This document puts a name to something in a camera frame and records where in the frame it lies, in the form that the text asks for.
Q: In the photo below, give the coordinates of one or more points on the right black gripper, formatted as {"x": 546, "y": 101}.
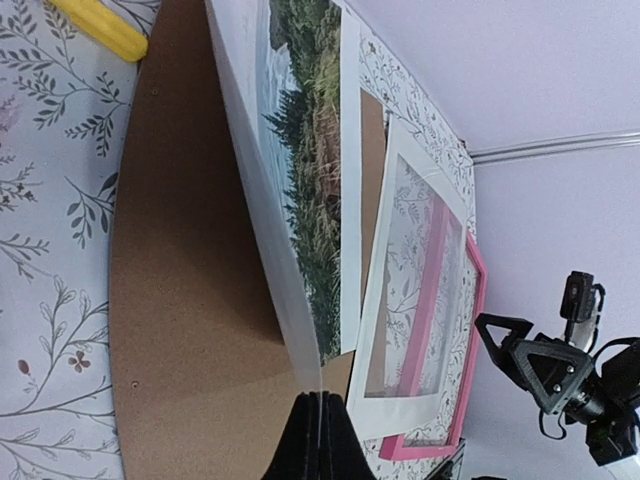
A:
{"x": 560, "y": 377}

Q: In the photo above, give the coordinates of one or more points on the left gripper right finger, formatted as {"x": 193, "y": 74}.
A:
{"x": 340, "y": 454}

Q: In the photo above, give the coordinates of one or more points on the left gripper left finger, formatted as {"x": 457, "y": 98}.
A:
{"x": 296, "y": 455}

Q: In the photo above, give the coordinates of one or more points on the pink picture frame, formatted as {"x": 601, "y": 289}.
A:
{"x": 450, "y": 350}

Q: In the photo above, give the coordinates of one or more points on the brown frame backing board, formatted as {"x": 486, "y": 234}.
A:
{"x": 210, "y": 330}

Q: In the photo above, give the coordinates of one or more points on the landscape photo with white mat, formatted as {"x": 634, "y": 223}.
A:
{"x": 289, "y": 73}

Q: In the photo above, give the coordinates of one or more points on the yellow handled screwdriver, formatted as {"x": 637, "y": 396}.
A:
{"x": 106, "y": 27}

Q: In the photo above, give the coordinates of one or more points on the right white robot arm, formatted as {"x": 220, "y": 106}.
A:
{"x": 613, "y": 439}

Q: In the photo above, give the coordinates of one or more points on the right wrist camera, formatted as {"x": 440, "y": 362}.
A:
{"x": 581, "y": 308}

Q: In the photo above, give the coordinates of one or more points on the right aluminium corner post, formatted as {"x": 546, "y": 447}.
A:
{"x": 556, "y": 146}

